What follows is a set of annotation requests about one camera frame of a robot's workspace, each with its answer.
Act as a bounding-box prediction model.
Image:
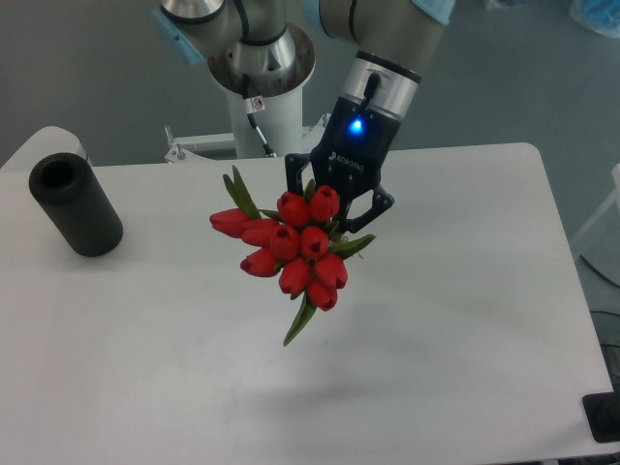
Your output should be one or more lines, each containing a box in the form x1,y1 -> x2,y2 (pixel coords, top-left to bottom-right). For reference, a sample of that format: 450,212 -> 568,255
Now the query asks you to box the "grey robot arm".
152,1 -> 453,233

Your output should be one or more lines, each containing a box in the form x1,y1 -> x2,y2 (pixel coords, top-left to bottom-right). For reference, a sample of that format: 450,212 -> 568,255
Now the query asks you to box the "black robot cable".
241,73 -> 278,159

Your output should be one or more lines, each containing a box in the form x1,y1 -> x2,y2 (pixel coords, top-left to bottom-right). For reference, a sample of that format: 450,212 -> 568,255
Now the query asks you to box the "black cylindrical vase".
28,152 -> 124,257

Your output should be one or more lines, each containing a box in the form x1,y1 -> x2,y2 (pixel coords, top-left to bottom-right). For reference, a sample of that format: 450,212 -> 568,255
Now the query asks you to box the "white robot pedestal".
165,23 -> 330,163

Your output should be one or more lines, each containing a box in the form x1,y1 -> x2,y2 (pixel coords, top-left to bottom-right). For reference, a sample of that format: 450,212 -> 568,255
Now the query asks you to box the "blue plastic bag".
569,0 -> 619,39

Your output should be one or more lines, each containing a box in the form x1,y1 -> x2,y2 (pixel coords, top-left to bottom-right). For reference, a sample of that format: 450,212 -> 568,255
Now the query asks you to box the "black cable on floor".
578,254 -> 620,288

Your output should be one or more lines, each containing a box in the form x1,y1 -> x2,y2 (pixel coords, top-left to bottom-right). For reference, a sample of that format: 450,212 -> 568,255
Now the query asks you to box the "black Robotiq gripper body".
310,97 -> 400,203

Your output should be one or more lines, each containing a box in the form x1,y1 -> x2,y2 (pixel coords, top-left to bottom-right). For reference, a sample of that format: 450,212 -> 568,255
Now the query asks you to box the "black device at table edge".
582,392 -> 619,444

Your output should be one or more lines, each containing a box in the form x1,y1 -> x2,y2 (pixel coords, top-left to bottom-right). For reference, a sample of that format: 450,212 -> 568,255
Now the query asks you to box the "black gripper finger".
338,184 -> 394,233
284,153 -> 314,193

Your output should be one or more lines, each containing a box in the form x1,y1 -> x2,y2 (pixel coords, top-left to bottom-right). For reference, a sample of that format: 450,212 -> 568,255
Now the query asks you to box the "red tulip bouquet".
209,168 -> 375,346

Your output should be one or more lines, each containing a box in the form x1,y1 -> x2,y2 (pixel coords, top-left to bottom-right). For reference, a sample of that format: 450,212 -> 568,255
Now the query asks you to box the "white frame at right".
571,165 -> 619,255

